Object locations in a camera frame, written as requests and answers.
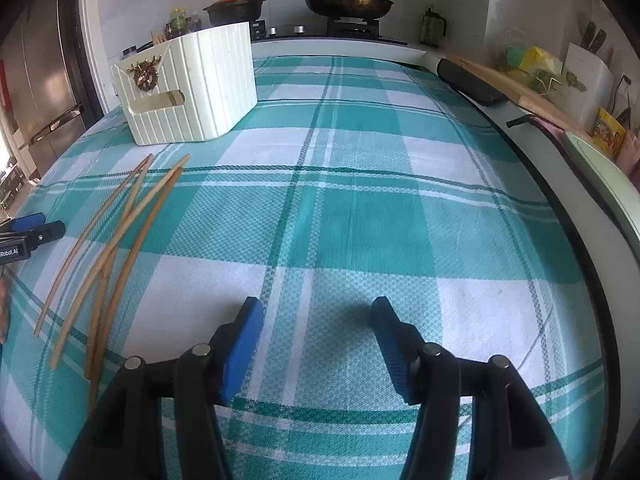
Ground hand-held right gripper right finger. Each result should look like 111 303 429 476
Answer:
370 296 573 480

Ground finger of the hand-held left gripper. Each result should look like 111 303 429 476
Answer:
17 220 67 253
10 213 47 232

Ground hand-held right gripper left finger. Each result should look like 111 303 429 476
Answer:
57 296 265 480

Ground cream ribbed storage box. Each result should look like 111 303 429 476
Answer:
110 21 259 147

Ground grey steel refrigerator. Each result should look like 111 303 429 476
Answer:
0 0 99 181

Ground teal checked tablecloth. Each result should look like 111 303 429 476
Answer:
0 55 608 480

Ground green cutting board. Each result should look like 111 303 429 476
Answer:
560 130 640 256

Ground pink board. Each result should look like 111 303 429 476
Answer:
537 117 568 143

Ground wooden cutting board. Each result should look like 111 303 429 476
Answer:
446 54 596 143

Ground black pot with red lid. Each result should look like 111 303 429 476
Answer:
202 0 268 27

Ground yellow snack packet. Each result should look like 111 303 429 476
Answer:
592 107 628 157

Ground yellow green dish cloth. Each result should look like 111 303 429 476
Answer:
492 44 563 93

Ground glass kettle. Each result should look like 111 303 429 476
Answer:
420 7 447 48

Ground black gas stove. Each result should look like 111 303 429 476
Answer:
250 16 408 45

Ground white knife block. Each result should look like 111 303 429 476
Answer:
557 42 615 118

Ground dark handled knives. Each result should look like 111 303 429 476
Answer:
577 20 608 54

